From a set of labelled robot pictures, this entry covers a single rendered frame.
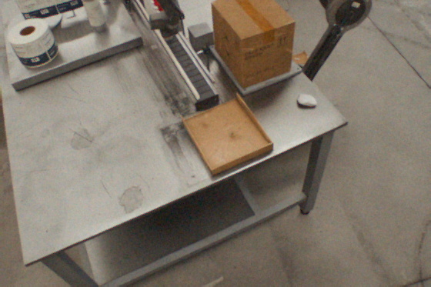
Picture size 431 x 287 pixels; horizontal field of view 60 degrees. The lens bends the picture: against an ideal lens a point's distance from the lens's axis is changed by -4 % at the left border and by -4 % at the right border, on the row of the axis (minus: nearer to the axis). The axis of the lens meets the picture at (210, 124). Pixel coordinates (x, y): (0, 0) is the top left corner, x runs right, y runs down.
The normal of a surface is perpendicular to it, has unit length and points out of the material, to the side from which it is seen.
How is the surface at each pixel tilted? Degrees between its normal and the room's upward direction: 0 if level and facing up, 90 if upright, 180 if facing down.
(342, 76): 0
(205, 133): 0
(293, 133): 0
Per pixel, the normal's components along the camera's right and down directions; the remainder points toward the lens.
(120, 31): -0.08, -0.63
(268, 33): 0.40, 0.69
